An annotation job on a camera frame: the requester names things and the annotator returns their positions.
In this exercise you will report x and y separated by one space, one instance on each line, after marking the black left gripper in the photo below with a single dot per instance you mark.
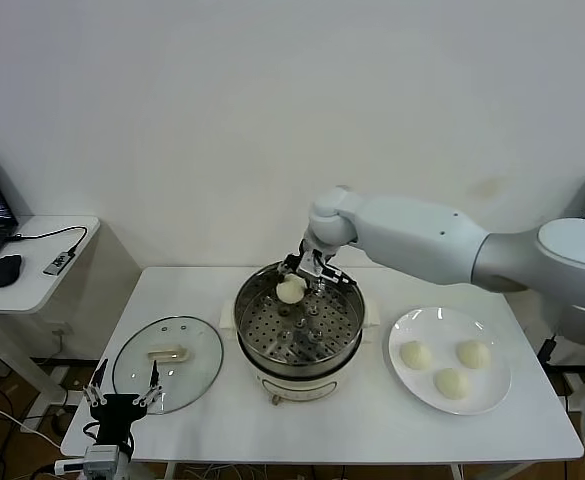
117 412

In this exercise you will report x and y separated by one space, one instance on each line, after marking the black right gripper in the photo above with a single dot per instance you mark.
309 262

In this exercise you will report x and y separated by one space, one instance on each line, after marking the white steamed baozi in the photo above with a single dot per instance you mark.
415 355
290 292
452 384
473 354

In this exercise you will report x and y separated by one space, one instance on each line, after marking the round glass pot lid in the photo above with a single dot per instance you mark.
182 380

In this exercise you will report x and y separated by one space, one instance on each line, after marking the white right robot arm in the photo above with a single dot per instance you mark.
422 240

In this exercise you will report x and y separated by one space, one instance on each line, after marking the stainless steel steamer basket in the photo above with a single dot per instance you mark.
332 320

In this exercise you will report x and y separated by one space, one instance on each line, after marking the cream electric cooker base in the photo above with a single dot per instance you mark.
302 385

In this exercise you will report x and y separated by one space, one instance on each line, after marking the white side table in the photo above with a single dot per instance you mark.
37 295

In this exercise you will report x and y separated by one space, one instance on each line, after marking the grey usb adapter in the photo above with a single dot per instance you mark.
59 262

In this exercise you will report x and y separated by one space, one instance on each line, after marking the round white plate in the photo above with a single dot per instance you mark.
452 330

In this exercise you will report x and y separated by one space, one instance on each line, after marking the black computer mouse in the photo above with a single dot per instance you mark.
4 271

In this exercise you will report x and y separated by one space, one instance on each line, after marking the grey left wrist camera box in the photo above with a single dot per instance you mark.
102 460

